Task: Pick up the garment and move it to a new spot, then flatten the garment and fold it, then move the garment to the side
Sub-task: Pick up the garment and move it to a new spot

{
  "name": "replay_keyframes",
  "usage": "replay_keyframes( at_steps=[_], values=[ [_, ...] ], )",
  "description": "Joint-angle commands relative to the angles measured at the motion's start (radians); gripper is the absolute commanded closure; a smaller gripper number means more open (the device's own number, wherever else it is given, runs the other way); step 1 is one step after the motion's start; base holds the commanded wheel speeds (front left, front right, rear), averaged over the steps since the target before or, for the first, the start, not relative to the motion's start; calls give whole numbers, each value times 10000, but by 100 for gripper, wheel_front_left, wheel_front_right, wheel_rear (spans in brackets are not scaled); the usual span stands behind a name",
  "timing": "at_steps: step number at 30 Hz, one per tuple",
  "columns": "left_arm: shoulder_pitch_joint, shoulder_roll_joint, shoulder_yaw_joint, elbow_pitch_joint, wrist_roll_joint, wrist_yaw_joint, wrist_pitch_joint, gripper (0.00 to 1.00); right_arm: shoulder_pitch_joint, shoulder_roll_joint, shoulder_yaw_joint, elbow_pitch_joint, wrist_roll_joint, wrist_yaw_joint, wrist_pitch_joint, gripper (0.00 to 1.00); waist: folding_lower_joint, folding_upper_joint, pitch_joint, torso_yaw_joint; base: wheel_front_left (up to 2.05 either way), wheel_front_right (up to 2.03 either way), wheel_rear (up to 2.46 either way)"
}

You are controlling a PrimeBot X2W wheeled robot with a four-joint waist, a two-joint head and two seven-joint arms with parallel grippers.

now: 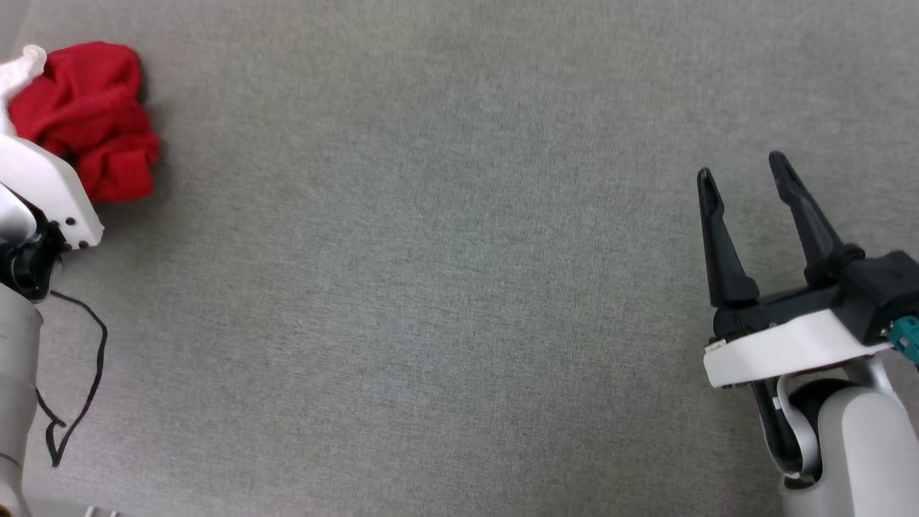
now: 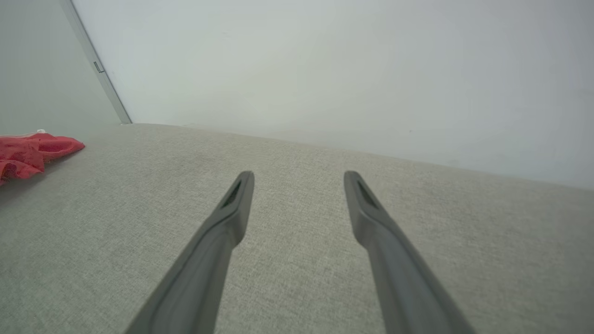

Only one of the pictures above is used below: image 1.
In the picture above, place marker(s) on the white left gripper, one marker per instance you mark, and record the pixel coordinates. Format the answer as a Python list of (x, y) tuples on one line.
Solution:
[(50, 187)]

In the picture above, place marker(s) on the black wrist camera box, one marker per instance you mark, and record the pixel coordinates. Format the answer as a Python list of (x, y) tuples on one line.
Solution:
[(879, 287)]

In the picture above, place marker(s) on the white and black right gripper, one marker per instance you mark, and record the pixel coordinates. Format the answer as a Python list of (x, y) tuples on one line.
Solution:
[(782, 348)]

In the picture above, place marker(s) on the red garment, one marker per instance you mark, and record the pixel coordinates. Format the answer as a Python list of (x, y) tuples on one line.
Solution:
[(93, 108)]

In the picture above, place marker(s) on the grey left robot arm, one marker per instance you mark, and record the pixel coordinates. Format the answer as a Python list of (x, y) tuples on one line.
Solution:
[(16, 359)]

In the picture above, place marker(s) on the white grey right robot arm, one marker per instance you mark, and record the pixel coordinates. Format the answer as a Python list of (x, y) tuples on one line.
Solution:
[(861, 445)]

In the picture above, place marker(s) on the white cloth piece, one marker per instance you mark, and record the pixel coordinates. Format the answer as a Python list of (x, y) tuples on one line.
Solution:
[(20, 72)]

